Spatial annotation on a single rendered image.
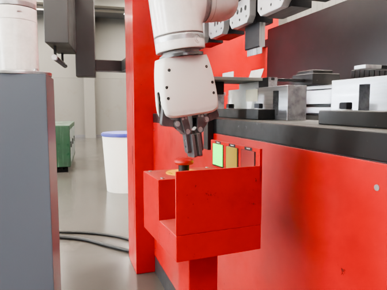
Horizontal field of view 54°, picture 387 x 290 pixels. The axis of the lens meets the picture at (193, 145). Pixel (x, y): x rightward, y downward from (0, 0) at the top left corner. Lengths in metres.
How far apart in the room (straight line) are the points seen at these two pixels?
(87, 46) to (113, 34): 9.27
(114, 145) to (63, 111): 7.73
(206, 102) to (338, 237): 0.33
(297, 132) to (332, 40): 1.03
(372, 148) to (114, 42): 11.29
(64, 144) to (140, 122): 3.54
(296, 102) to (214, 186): 0.50
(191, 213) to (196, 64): 0.24
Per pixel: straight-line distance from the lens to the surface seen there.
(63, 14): 2.18
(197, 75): 0.64
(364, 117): 0.75
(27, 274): 1.22
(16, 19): 1.19
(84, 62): 2.55
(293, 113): 1.07
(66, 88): 11.68
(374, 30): 1.62
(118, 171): 4.06
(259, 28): 1.26
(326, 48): 1.82
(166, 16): 0.63
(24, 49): 1.18
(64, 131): 5.49
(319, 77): 1.35
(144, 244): 2.16
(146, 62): 2.05
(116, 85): 11.65
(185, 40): 0.62
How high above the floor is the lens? 0.91
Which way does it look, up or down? 6 degrees down
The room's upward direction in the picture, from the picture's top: straight up
